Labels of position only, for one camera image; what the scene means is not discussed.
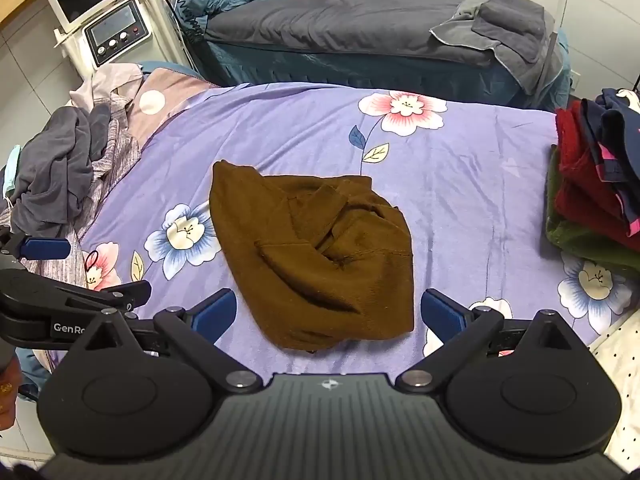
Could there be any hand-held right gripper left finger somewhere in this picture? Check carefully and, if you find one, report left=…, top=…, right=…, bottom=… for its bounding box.
left=75, top=289, right=266, bottom=394

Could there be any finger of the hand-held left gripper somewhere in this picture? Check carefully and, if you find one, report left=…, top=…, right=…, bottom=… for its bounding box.
left=0, top=226, right=72, bottom=262
left=64, top=280, right=153, bottom=311

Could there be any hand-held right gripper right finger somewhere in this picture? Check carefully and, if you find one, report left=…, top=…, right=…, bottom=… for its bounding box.
left=395, top=288, right=572, bottom=394

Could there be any brown knit sweater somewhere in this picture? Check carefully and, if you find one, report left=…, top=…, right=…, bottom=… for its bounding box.
left=209, top=160, right=416, bottom=353

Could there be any person's left forearm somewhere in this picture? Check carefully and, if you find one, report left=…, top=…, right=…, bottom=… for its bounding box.
left=0, top=357, right=23, bottom=431

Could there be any pile of grey clothes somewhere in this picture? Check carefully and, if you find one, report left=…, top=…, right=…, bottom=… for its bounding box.
left=0, top=100, right=146, bottom=291

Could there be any stack of folded clothes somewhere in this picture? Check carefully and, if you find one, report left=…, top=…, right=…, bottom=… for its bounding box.
left=554, top=100, right=640, bottom=253

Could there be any dark grey garment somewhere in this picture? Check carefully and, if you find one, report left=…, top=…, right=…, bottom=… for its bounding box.
left=11, top=105, right=113, bottom=238

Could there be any light blue face mask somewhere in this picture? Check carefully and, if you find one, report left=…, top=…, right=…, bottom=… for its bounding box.
left=2, top=145, right=23, bottom=206

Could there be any green folded garment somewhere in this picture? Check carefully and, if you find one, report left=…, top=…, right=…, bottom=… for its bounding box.
left=545, top=145, right=640, bottom=276

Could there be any beige garment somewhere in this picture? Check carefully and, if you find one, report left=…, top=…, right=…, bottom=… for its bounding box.
left=67, top=62, right=146, bottom=111

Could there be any white dotted cloth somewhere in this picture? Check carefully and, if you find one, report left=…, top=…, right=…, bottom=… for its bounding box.
left=587, top=305, right=640, bottom=476

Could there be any purple floral bedsheet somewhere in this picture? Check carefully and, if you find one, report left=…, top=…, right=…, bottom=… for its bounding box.
left=50, top=82, right=626, bottom=376

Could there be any white control panel unit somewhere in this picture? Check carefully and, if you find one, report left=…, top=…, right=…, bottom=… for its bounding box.
left=82, top=0, right=153, bottom=66

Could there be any navy folded garment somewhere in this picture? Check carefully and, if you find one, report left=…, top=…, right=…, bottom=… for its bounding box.
left=580, top=87, right=640, bottom=236

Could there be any grey folded towel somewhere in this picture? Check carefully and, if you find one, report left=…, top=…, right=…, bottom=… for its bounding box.
left=430, top=0, right=556, bottom=96

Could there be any clear plastic tube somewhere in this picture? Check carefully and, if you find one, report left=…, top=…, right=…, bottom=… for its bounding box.
left=545, top=0, right=581, bottom=66

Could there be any black coiled cable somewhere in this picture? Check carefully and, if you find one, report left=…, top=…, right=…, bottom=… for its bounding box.
left=170, top=0, right=206, bottom=41

